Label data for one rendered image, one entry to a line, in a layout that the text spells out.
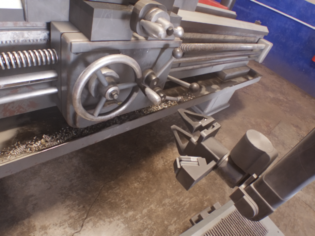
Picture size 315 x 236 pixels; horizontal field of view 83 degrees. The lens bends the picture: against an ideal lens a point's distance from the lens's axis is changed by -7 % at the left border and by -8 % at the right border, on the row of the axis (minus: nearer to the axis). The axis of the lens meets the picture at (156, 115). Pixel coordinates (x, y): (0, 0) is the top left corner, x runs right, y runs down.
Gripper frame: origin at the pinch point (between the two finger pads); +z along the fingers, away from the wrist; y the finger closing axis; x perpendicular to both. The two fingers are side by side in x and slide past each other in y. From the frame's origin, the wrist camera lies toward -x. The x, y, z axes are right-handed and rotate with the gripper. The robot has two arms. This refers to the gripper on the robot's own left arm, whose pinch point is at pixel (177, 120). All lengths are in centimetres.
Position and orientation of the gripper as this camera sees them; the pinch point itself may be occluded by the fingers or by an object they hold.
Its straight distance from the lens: 48.7
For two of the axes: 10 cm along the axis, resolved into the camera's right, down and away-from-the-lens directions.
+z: -6.3, -6.2, 4.6
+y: -2.3, 7.2, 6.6
